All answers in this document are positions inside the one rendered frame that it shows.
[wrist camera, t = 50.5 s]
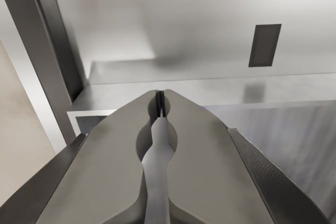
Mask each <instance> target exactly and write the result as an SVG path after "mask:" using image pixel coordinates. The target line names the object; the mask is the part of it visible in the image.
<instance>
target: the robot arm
mask: <svg viewBox="0 0 336 224"><path fill-rule="evenodd" d="M161 108H162V115H163V117H165V118H166V119H167V131H168V144H169V146H170V147H171V148H172V149H173V151H174V156H173V157H172V159H171V160H170V162H169V163H168V165H167V189H168V204H169V218H170V224H331V223H330V221H329V220H328V219H327V217H326V216H325V215H324V214H323V212H322V211H321V210H320V209H319V208H318V206H317V205H316V204H315V203H314V202H313V201H312V200H311V198H310V197H309V196H308V195H307V194H306V193H305V192H304V191H303V190H302V189H301V188H300V187H299V186H298V185H297V184H296V183H295V182H294V181H293V180H292V179H291V178H290V177H289V176H288V175H287V174H286V173H284V172H283V171H282V170H281V169H280V168H279V167H278V166H277V165H276V164H275V163H274V162H272V161H271V160H270V159H269V158H268V157H267V156H266V155H265V154H264V153H263V152H262V151H260V150H259V149H258V148H257V147H256V146H255V145H254V144H253V143H252V142H251V141H250V140H248V139H247V138H246V137H245V136H244V135H243V134H242V133H241V132H240V131H239V130H238V129H236V128H229V127H227V126H226V125H225V124H224V123H223V122H222V121H221V120H220V119H219V118H218V117H217V116H215V115H214V114H213V113H211V112H210V111H208V110H207V109H205V108H204V107H202V106H200V105H198V104H196V103H195V102H193V101H191V100H189V99H187V98H186V97H184V96H182V95H180V94H178V93H177V92H175V91H173V90H171V89H165V90H158V89H154V90H149V91H147V92H146V93H144V94H142V95H141V96H139V97H137V98H136V99H134V100H132V101H131V102H129V103H127V104H125V105H124V106H122V107H120V108H119V109H117V110H116V111H114V112H113V113H111V114H110V115H108V116H107V117H106V118H105V119H103V120H102V121H101V122H100V123H99V124H98V125H96V126H95V127H94V128H93V129H92V130H91V131H90V132H89V133H80V134H79V135H78V136H77V137H76V138H75V139H74V140H72V141H71V142H70V143H69V144H68V145H67V146H66V147H65V148H64V149H62V150H61V151H60V152H59V153H58V154H57V155H56V156H55V157H53V158H52V159H51V160H50V161H49V162H48V163H47V164H46V165H45V166H43V167H42V168H41V169H40V170H39V171H38V172H37V173H36V174H34V175H33V176H32V177H31V178H30V179H29V180H28V181H27V182H26V183H24V184H23V185H22V186H21V187H20V188H19V189H18V190H17V191H16V192H15V193H14V194H13V195H12V196H11V197H10V198H9V199H8V200H7V201H6V202H5V203H4V204H3V205H2V206H1V207H0V224H144V223H145V217H146V209H147V201H148V191H147V185H146V179H145V173H144V167H143V164H142V161H143V158H144V156H145V154H146V152H147V151H148V150H149V148H150V147H151V146H152V144H153V138H152V130H151V128H152V125H153V124H154V122H155V121H156V120H157V118H160V117H161Z"/></svg>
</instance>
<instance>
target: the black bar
mask: <svg viewBox="0 0 336 224"><path fill-rule="evenodd" d="M5 3H6V5H7V7H8V10H9V12H10V15H11V17H12V19H13V22H14V24H15V26H16V29H17V31H18V33H19V36H20V38H21V40H22V43H23V45H24V47H25V50H26V52H27V54H28V57H29V59H30V61H31V64H32V66H33V68H34V71H35V73H36V75H37V78H38V80H39V82H40V85H41V87H42V89H43V92H44V94H45V96H46V99H47V101H48V103H49V106H50V108H51V110H52V113H53V115H54V117H55V120H56V122H57V124H58V127H59V129H60V132H61V134H62V136H63V139H64V141H65V143H66V145H68V144H69V143H70V142H71V141H73V140H74V139H75V138H76V134H75V131H74V129H73V126H72V124H71V121H70V119H69V116H68V114H67V111H68V109H69V108H70V107H71V105H72V104H73V102H74V101H75V100H76V98H77V97H78V96H79V94H80V93H81V91H82V90H83V87H82V84H81V80H80V77H79V74H78V70H77V67H76V64H75V61H74V57H73V54H72V51H71V48H70V44H69V41H68V38H67V35H66V31H65V28H64V25H63V21H62V18H61V15H60V12H59V8H58V5H57V2H56V0H5Z"/></svg>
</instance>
